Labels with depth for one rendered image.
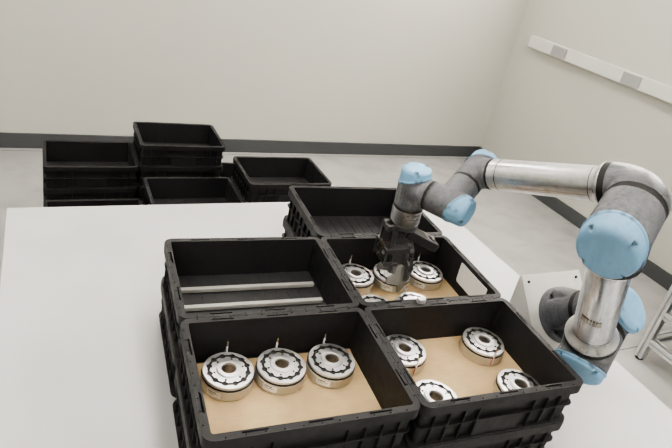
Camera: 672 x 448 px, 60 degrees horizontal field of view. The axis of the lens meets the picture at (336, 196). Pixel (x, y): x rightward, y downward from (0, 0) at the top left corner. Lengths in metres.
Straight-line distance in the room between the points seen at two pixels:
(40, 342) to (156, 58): 2.77
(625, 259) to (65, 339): 1.20
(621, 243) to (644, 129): 3.28
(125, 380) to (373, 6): 3.51
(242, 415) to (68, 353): 0.49
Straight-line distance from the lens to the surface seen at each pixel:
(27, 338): 1.53
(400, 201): 1.41
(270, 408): 1.19
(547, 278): 1.71
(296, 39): 4.24
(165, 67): 4.06
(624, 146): 4.46
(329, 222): 1.84
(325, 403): 1.23
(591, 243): 1.15
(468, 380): 1.40
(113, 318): 1.57
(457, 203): 1.34
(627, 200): 1.17
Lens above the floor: 1.69
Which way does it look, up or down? 25 degrees down
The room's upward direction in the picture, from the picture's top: 13 degrees clockwise
